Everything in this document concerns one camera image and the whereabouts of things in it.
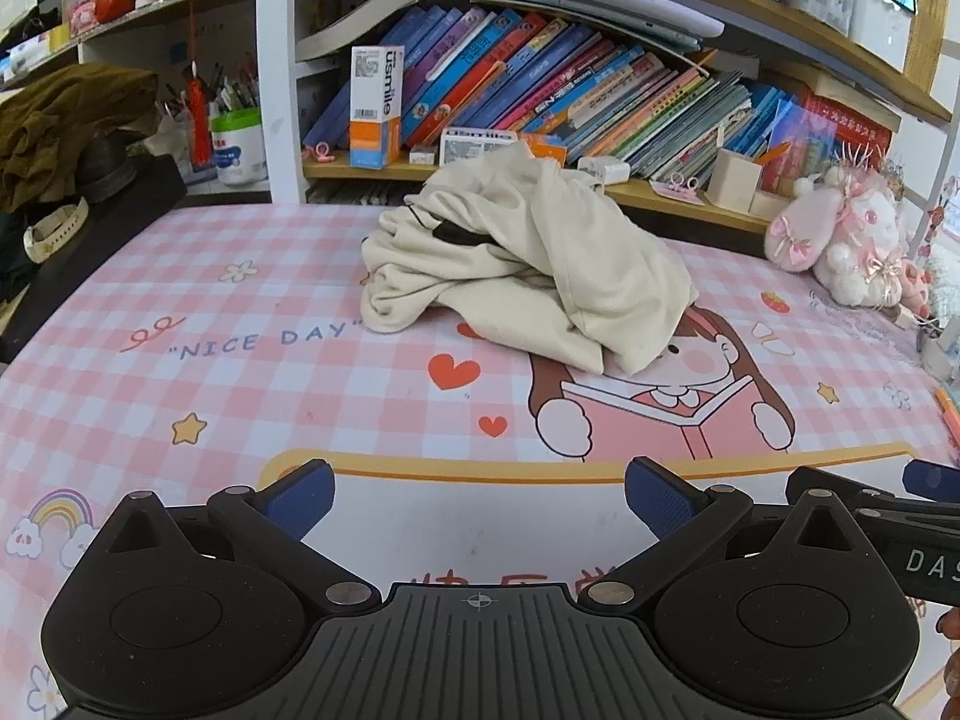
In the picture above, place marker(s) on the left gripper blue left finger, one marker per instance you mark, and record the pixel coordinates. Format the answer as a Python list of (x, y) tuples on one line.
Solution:
[(266, 529)]

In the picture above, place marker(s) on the small beige desk box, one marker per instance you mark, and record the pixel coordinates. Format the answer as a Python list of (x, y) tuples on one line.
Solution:
[(734, 181)]

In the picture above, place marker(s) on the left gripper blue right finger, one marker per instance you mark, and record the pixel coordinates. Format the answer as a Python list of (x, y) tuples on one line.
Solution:
[(693, 528)]

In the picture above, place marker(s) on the pink checkered cartoon tablecloth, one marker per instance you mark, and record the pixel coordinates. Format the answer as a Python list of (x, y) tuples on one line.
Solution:
[(224, 346)]

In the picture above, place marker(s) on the flat white orange box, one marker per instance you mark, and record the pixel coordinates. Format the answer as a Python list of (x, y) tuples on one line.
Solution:
[(465, 143)]

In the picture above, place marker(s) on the cream white t-shirt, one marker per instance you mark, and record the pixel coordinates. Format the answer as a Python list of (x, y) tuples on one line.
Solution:
[(531, 256)]

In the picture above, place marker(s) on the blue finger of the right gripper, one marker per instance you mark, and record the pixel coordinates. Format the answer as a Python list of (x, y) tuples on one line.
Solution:
[(932, 481), (816, 485)]

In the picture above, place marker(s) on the wooden bookshelf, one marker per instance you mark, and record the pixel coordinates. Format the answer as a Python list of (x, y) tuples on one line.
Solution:
[(278, 28)]

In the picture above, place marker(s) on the white orange Usmile box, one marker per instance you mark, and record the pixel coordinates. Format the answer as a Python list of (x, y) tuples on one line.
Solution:
[(375, 112)]

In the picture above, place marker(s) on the row of colourful books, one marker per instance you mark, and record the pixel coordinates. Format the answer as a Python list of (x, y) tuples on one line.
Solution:
[(603, 93)]

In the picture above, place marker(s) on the olive brown garment pile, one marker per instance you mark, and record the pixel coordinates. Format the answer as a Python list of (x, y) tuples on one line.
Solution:
[(46, 125)]

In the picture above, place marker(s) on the white green pen tub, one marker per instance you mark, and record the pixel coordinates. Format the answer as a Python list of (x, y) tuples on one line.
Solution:
[(238, 149)]

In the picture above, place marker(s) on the white pink bunny plush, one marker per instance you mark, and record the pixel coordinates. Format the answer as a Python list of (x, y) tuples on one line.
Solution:
[(844, 227)]

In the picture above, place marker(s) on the white charger block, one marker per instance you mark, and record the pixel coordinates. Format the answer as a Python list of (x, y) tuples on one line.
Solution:
[(605, 170)]

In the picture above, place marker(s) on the white wristwatch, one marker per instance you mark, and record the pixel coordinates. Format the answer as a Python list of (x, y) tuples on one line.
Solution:
[(54, 231)]

